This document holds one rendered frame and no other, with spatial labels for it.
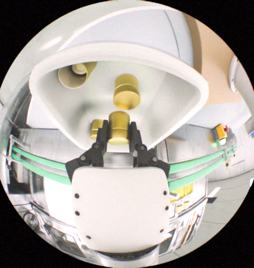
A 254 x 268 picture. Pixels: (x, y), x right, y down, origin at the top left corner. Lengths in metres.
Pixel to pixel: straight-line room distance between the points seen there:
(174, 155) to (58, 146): 0.38
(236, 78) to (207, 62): 0.09
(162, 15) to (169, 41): 0.05
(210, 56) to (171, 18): 0.08
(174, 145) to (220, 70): 0.23
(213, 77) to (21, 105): 0.93
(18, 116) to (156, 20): 0.82
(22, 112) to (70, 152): 0.61
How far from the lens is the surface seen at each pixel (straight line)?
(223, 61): 0.20
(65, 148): 0.34
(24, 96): 0.83
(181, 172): 0.29
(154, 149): 0.23
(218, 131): 0.54
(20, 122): 0.80
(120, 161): 0.28
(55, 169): 0.38
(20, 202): 0.90
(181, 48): 0.16
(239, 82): 0.23
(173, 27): 0.16
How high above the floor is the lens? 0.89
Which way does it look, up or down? 24 degrees down
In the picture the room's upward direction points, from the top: 179 degrees clockwise
